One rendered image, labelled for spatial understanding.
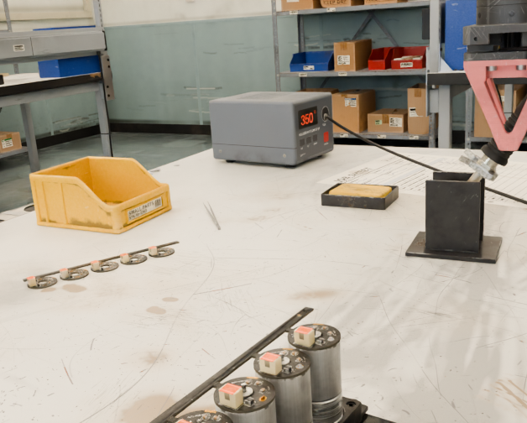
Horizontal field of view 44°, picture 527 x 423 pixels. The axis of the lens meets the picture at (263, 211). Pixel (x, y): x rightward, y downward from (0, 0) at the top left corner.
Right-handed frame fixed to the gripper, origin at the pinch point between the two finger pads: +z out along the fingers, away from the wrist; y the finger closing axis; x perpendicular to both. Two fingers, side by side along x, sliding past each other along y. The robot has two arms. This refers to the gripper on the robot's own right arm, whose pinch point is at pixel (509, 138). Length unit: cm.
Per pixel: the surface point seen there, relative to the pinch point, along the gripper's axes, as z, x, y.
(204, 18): -19, -283, -460
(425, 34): -3, -41, -178
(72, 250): 9.9, -39.5, 9.3
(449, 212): 6.2, -4.5, 1.8
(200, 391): 3.9, -8.9, 36.7
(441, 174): 3.7, -5.7, -1.5
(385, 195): 8.9, -13.6, -12.6
